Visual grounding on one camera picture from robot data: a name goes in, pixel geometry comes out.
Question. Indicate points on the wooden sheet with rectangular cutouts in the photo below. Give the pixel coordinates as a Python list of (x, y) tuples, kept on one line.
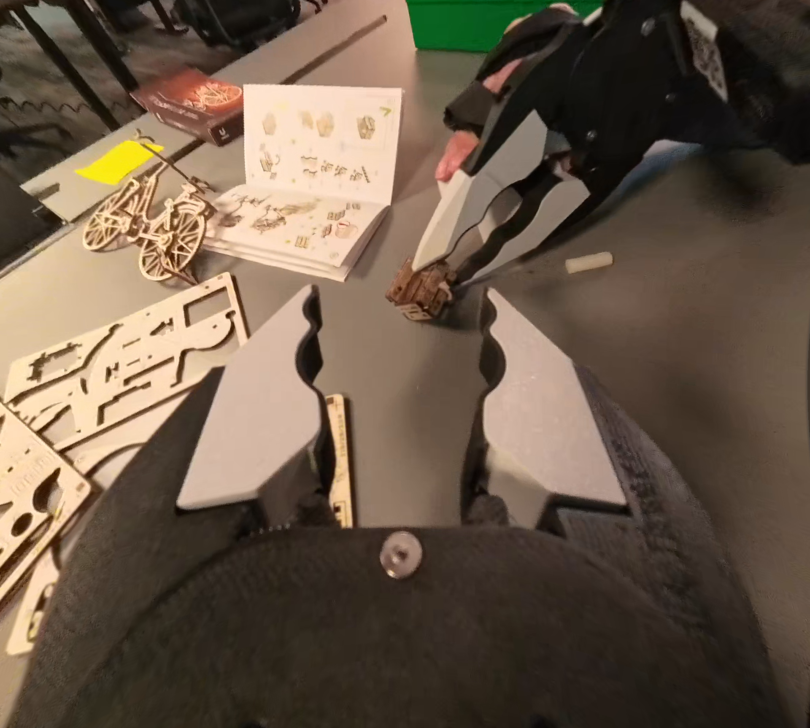
[(158, 323)]

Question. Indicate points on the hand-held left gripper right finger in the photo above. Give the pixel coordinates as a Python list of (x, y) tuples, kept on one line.
[(547, 424)]

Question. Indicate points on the small white cylinder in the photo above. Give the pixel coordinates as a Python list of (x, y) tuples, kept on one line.
[(588, 263)]

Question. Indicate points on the wooden bicycle model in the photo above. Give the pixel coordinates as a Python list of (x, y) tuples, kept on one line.
[(152, 215)]

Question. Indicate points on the person's right hand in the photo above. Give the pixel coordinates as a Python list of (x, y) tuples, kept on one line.
[(452, 157)]

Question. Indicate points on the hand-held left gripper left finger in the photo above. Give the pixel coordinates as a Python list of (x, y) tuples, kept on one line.
[(253, 418)]

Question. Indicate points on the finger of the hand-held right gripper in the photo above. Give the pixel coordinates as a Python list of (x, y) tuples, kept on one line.
[(557, 203), (455, 215)]

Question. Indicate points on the yellow sticky note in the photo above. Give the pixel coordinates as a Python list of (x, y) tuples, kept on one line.
[(120, 162)]

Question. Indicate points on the wooden sheet with small round holes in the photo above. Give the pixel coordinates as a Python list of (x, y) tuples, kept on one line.
[(25, 487)]

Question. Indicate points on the open instruction booklet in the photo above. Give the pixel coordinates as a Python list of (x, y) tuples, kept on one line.
[(316, 146)]

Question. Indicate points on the small assembled wooden block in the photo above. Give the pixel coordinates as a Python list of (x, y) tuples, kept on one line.
[(421, 291)]

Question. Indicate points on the dark brown model kit box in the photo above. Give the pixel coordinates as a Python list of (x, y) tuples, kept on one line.
[(190, 98)]

